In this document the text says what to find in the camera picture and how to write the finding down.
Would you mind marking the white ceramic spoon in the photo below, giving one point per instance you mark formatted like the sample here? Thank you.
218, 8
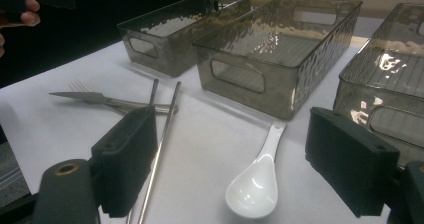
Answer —
253, 187

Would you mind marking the smoky clear plastic bin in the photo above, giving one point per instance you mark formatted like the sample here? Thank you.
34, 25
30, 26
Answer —
383, 94

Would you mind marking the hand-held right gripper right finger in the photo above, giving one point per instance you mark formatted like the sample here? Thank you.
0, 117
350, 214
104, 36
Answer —
350, 160

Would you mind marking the smoky clear bin with chopsticks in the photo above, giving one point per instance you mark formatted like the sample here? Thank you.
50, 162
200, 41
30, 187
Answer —
173, 55

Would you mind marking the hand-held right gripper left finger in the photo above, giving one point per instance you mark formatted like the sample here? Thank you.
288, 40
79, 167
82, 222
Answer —
126, 157

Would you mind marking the smoky clear bin with spoon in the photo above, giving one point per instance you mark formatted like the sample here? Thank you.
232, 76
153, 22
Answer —
286, 84

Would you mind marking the metal chopstick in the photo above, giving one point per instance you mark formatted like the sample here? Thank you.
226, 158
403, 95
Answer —
166, 130
154, 90

